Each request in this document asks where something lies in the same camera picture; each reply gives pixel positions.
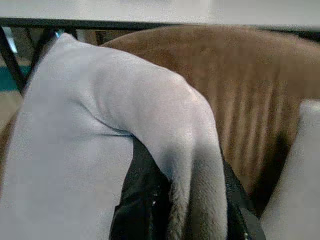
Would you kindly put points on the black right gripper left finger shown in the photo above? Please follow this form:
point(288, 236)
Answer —
point(141, 200)

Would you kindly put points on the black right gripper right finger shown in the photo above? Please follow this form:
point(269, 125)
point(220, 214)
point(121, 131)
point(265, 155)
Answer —
point(241, 212)

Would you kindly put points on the light grey pillow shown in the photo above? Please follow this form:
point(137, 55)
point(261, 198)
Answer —
point(87, 140)

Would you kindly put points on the light grey cushion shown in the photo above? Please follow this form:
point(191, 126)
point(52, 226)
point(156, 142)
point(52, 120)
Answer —
point(297, 180)

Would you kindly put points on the white table with black frame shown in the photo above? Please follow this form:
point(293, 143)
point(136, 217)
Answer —
point(100, 15)

